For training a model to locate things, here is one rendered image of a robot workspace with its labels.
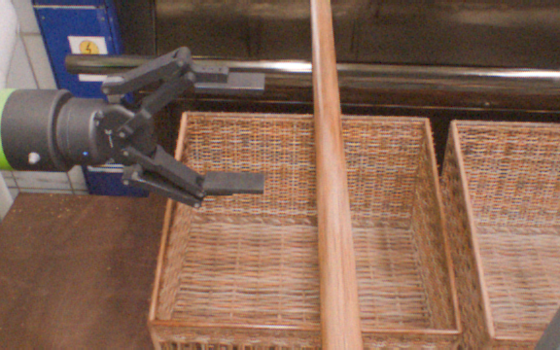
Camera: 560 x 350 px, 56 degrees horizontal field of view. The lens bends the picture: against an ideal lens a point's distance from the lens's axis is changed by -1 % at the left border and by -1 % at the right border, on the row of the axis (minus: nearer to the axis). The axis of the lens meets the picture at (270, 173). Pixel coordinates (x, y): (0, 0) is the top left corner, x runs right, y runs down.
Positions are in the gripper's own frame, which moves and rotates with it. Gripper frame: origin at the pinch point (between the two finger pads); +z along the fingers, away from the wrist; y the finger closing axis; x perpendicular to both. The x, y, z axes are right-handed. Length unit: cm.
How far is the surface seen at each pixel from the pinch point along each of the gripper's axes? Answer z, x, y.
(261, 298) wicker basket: -1, -22, 59
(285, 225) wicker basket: 4, -43, 59
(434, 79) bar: 23.2, -16.9, 2.0
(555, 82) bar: 39.5, -16.7, 1.6
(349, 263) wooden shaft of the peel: 9.0, 18.7, -1.7
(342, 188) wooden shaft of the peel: 8.9, 9.8, -1.9
